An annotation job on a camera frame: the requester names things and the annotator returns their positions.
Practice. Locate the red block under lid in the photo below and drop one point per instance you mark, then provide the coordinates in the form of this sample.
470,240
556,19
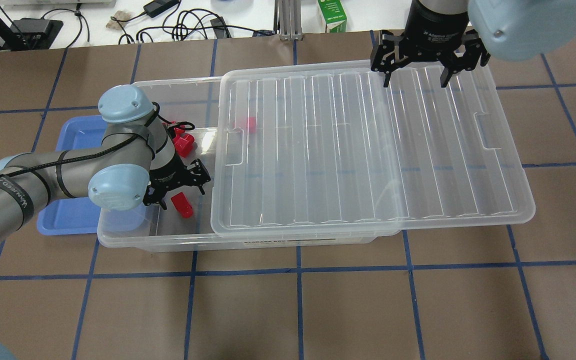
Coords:
249,124

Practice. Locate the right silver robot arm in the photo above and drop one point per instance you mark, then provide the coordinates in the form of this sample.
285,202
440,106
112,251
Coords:
518,30

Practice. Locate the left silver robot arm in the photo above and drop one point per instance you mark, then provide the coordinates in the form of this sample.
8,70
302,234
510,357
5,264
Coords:
135,164

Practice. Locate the clear plastic storage box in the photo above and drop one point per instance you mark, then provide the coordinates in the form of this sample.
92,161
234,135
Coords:
185,224

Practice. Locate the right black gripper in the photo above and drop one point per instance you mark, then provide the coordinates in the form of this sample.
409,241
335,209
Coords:
437,31

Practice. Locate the green white carton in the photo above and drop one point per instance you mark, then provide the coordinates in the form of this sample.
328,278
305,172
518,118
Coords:
332,15

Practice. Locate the clear plastic box lid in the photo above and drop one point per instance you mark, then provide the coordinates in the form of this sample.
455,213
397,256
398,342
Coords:
337,153

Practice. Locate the blue plastic tray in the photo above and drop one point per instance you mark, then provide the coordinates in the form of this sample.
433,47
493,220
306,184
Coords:
72,216

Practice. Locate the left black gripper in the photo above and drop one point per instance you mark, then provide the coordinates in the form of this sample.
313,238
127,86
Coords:
167,173

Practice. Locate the black power adapter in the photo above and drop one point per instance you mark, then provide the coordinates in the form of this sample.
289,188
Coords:
155,8

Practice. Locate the aluminium frame post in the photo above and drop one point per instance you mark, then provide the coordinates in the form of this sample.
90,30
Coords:
288,20

